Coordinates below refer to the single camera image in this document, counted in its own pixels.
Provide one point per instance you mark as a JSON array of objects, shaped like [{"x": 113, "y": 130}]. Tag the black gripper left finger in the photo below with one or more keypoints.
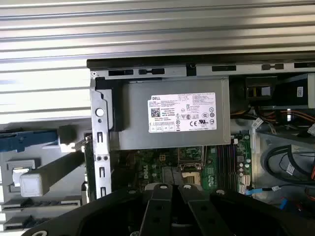
[{"x": 160, "y": 209}]

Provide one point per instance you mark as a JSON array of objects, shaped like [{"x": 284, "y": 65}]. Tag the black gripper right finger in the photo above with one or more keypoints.
[{"x": 201, "y": 216}]

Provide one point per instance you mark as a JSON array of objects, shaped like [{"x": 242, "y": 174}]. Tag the black RAM slot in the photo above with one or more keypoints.
[
  {"x": 229, "y": 167},
  {"x": 219, "y": 167},
  {"x": 233, "y": 167},
  {"x": 224, "y": 167}
]

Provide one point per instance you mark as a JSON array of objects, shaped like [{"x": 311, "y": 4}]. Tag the green motherboard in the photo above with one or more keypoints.
[{"x": 137, "y": 162}]

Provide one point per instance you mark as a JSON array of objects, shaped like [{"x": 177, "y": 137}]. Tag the metal socket cover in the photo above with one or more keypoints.
[{"x": 203, "y": 157}]

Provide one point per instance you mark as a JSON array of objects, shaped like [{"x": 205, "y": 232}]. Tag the green graphics card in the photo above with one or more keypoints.
[{"x": 89, "y": 167}]

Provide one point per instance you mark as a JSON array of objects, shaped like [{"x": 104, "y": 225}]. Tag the grey power supply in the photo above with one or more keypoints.
[{"x": 137, "y": 118}]

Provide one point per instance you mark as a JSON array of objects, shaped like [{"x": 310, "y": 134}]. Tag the black PC case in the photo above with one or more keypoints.
[{"x": 99, "y": 127}]

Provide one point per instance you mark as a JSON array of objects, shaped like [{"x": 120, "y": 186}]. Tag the grey parts rack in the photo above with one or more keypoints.
[{"x": 54, "y": 172}]

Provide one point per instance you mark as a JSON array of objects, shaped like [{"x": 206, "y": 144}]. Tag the blue disk carrier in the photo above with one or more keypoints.
[{"x": 29, "y": 140}]

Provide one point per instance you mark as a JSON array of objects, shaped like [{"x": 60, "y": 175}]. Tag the silver CPU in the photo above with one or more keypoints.
[{"x": 16, "y": 175}]

